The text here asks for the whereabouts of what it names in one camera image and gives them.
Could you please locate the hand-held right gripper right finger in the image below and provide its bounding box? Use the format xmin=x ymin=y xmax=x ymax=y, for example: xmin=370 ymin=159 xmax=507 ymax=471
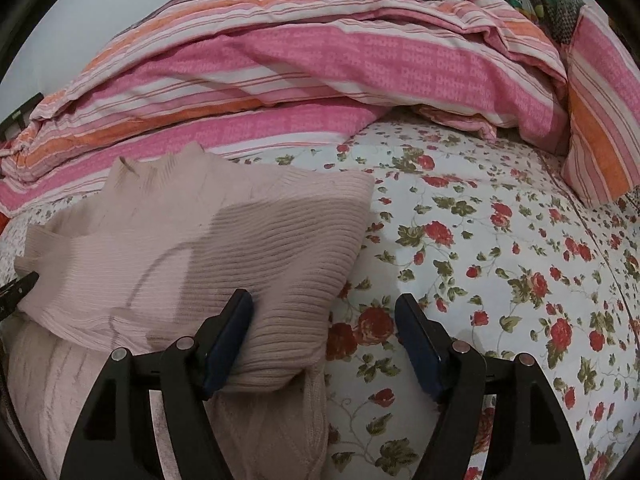
xmin=394 ymin=293 xmax=583 ymax=480

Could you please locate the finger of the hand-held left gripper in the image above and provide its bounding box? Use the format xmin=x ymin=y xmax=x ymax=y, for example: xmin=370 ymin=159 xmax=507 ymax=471
xmin=0 ymin=271 xmax=41 ymax=322

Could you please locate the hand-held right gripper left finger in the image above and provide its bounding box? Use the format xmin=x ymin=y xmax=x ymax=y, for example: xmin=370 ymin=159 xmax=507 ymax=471
xmin=59 ymin=288 xmax=254 ymax=480

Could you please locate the pink towel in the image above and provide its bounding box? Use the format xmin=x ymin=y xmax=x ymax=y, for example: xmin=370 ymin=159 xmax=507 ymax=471
xmin=14 ymin=141 xmax=376 ymax=395

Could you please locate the pink cable-knit sweater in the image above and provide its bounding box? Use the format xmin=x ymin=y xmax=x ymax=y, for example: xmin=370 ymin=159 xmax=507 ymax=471
xmin=2 ymin=310 xmax=331 ymax=480

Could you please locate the white floral bed sheet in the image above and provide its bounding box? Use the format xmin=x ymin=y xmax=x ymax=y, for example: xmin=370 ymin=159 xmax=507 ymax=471
xmin=0 ymin=120 xmax=640 ymax=480

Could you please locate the dark object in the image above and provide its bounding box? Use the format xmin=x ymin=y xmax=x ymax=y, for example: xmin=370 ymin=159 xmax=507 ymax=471
xmin=0 ymin=92 xmax=46 ymax=142

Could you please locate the pink orange striped pillow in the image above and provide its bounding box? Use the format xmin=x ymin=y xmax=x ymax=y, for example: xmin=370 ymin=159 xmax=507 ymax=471
xmin=560 ymin=5 xmax=640 ymax=207

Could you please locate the pink orange striped duvet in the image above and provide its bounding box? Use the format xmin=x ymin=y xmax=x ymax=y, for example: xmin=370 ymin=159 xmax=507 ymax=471
xmin=0 ymin=0 xmax=571 ymax=221

